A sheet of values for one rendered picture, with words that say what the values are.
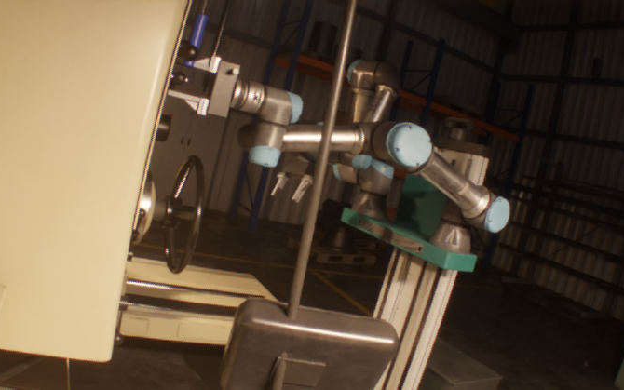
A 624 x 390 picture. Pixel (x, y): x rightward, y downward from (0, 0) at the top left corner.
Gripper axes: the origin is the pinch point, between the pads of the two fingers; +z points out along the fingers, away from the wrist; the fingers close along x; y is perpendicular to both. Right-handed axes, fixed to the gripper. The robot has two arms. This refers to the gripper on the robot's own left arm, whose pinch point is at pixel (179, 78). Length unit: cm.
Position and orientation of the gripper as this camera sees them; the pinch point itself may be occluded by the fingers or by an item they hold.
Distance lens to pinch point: 120.6
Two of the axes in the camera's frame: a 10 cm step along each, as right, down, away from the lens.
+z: -8.8, -1.9, -4.4
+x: -2.5, 9.6, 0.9
